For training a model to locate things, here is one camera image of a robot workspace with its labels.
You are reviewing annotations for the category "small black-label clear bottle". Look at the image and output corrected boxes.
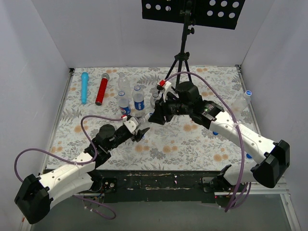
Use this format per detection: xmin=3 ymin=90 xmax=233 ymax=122
xmin=150 ymin=92 xmax=159 ymax=109

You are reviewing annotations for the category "clear Pocari bottle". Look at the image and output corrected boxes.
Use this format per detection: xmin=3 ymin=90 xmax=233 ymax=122
xmin=232 ymin=92 xmax=251 ymax=113

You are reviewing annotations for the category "blue Pocari Sweat cap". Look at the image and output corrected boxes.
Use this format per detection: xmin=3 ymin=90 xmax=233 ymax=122
xmin=245 ymin=90 xmax=252 ymax=96

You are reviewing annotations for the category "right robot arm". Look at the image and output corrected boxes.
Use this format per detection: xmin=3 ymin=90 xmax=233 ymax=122
xmin=149 ymin=80 xmax=290 ymax=191

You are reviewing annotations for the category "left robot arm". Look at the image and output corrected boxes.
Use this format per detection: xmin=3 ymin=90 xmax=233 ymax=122
xmin=14 ymin=115 xmax=148 ymax=224

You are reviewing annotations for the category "Pepsi bottle text label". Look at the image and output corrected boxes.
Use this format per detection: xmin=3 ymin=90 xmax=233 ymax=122
xmin=131 ymin=84 xmax=146 ymax=116

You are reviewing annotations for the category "Pepsi bottle logo label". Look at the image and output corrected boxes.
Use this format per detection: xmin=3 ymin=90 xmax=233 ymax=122
xmin=116 ymin=90 xmax=132 ymax=117

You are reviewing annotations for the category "tall clear plastic bottle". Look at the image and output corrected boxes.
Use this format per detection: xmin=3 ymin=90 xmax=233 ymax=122
xmin=118 ymin=72 xmax=131 ymax=95

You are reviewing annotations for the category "floral tablecloth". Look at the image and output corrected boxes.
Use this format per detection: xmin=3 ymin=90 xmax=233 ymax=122
xmin=46 ymin=66 xmax=244 ymax=170

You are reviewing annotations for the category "red glitter toy microphone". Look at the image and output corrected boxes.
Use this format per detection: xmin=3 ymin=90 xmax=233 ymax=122
xmin=95 ymin=73 xmax=110 ymax=105

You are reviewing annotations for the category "blue toy microphone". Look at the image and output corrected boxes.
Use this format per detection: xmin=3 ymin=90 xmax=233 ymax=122
xmin=81 ymin=72 xmax=89 ymax=104

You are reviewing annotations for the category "black music stand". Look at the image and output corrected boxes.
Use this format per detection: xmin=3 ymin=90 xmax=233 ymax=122
xmin=141 ymin=0 xmax=245 ymax=78

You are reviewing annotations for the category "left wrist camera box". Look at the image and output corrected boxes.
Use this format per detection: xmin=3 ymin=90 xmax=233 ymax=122
xmin=122 ymin=115 xmax=139 ymax=133

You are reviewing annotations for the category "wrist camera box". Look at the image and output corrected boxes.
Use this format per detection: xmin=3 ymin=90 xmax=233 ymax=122
xmin=156 ymin=80 xmax=172 ymax=102
xmin=122 ymin=115 xmax=139 ymax=133

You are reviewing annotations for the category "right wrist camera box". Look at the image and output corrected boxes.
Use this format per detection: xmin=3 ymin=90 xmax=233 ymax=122
xmin=156 ymin=80 xmax=172 ymax=102

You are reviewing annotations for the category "black table front rail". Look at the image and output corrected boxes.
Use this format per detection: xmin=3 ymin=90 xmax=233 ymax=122
xmin=42 ymin=168 xmax=251 ymax=203

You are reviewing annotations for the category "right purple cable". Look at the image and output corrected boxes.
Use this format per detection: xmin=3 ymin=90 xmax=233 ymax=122
xmin=160 ymin=71 xmax=252 ymax=213

